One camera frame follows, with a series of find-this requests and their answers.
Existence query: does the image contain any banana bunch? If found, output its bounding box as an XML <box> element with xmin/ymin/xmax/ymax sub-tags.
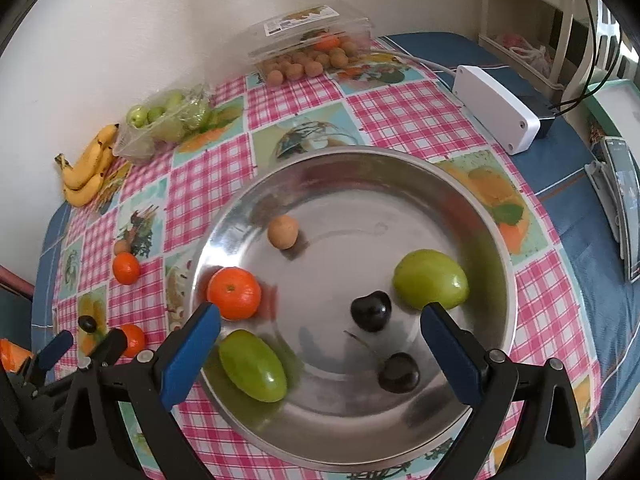
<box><xmin>54</xmin><ymin>124</ymin><xmax>119</xmax><ymax>207</ymax></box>

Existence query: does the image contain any large orange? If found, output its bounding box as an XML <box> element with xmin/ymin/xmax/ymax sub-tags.
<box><xmin>119</xmin><ymin>324</ymin><xmax>145</xmax><ymax>359</ymax></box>

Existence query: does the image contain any small mandarin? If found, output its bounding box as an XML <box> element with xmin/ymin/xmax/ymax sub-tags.
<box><xmin>206</xmin><ymin>266</ymin><xmax>262</xmax><ymax>321</ymax></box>

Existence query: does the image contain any blue table cover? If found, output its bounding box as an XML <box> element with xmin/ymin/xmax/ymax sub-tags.
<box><xmin>32</xmin><ymin>32</ymin><xmax>639</xmax><ymax>441</ymax></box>

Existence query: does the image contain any white power adapter box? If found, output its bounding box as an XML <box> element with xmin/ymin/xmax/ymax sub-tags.
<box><xmin>452</xmin><ymin>65</ymin><xmax>540</xmax><ymax>155</ymax></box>

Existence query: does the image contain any silver metal plate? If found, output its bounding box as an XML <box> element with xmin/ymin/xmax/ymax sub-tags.
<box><xmin>184</xmin><ymin>146</ymin><xmax>518</xmax><ymax>474</ymax></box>

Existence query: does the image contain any checkered fruit tablecloth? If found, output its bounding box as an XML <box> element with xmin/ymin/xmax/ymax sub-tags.
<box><xmin>49</xmin><ymin>34</ymin><xmax>604</xmax><ymax>480</ymax></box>

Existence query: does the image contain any dark cherry pair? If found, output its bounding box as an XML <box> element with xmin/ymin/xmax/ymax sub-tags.
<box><xmin>345</xmin><ymin>290</ymin><xmax>421</xmax><ymax>394</ymax></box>

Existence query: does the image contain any bag of green apples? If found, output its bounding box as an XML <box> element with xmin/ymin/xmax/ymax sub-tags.
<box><xmin>113</xmin><ymin>84</ymin><xmax>214</xmax><ymax>162</ymax></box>

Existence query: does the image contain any dark plum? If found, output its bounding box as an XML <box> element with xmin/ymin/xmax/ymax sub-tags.
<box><xmin>78</xmin><ymin>314</ymin><xmax>98</xmax><ymax>334</ymax></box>

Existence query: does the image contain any white shelf unit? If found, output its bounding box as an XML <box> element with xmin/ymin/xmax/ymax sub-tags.
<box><xmin>478</xmin><ymin>0</ymin><xmax>639</xmax><ymax>108</ymax></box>

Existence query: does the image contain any clear box of longans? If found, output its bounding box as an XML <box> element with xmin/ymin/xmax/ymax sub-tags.
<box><xmin>239</xmin><ymin>0</ymin><xmax>373</xmax><ymax>88</ymax></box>

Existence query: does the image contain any green mango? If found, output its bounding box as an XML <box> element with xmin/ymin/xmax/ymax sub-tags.
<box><xmin>218</xmin><ymin>330</ymin><xmax>288</xmax><ymax>403</ymax></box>
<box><xmin>392</xmin><ymin>249</ymin><xmax>470</xmax><ymax>310</ymax></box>

